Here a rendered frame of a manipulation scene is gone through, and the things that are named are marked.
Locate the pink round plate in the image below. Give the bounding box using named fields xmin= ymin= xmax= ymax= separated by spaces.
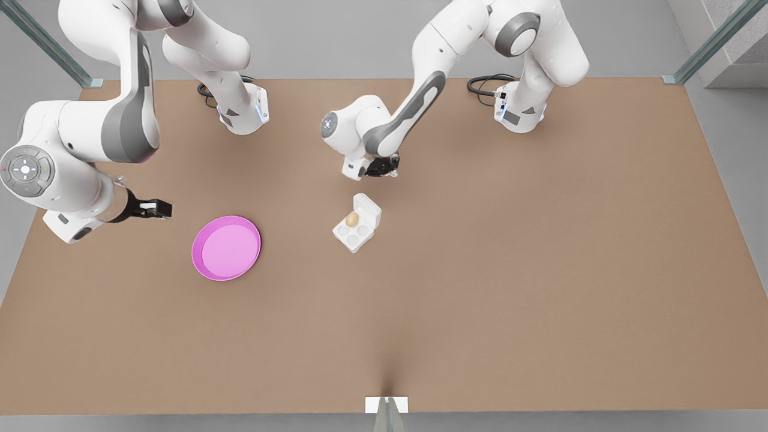
xmin=191 ymin=215 xmax=262 ymax=282

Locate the silver frame post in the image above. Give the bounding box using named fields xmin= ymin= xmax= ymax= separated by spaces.
xmin=662 ymin=0 xmax=768 ymax=85
xmin=0 ymin=0 xmax=104 ymax=89
xmin=365 ymin=396 xmax=409 ymax=432

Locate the white egg box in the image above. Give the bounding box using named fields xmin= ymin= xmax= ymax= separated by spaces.
xmin=332 ymin=211 xmax=376 ymax=254

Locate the black cable loop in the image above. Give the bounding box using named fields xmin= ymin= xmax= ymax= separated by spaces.
xmin=467 ymin=74 xmax=518 ymax=107
xmin=197 ymin=75 xmax=257 ymax=109

